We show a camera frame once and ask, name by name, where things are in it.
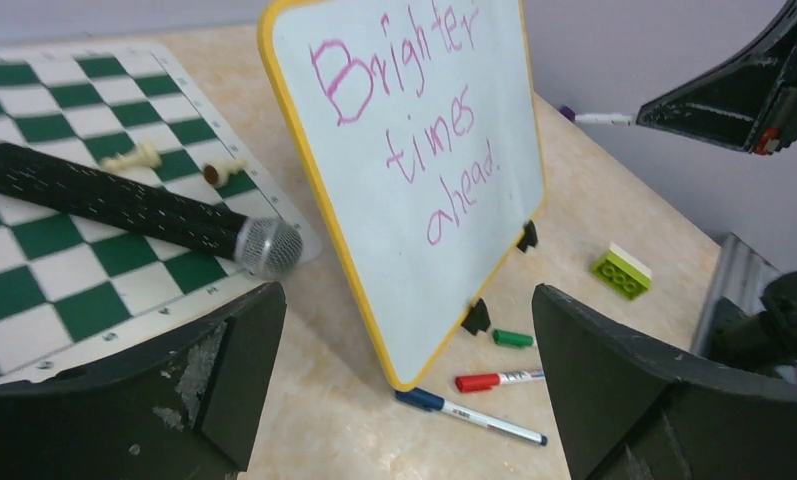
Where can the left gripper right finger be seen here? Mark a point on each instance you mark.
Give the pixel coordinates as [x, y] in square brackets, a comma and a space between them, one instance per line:
[629, 406]

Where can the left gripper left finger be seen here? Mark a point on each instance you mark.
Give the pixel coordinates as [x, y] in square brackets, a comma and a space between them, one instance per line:
[183, 405]

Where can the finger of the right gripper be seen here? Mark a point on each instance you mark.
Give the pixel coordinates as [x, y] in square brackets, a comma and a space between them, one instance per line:
[747, 103]

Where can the purple whiteboard marker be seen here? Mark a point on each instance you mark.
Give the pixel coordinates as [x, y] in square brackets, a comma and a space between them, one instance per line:
[619, 119]

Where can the yellow framed whiteboard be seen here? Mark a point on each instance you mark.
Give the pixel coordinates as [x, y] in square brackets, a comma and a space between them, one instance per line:
[416, 127]

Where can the green whiteboard marker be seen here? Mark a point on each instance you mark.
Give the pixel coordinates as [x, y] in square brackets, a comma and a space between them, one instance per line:
[513, 339]

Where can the red whiteboard marker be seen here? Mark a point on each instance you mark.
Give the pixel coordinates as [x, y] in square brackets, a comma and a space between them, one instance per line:
[487, 381]

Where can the blue whiteboard marker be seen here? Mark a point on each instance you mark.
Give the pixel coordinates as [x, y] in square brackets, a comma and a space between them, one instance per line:
[427, 401]

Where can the green white toy brick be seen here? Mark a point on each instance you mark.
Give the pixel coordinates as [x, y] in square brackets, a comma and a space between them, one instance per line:
[622, 273]

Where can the green white chessboard mat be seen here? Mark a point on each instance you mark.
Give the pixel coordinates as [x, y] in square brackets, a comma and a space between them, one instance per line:
[74, 290]

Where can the white chess pawn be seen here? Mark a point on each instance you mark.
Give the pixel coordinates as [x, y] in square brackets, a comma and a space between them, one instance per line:
[218, 172]

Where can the white chess knight piece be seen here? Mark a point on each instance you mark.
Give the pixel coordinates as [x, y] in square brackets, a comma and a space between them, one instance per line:
[144, 154]

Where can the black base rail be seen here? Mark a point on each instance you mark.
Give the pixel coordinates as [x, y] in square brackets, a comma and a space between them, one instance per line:
[740, 276]

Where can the whiteboard wire stand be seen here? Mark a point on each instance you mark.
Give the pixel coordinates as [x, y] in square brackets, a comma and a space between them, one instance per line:
[477, 318]

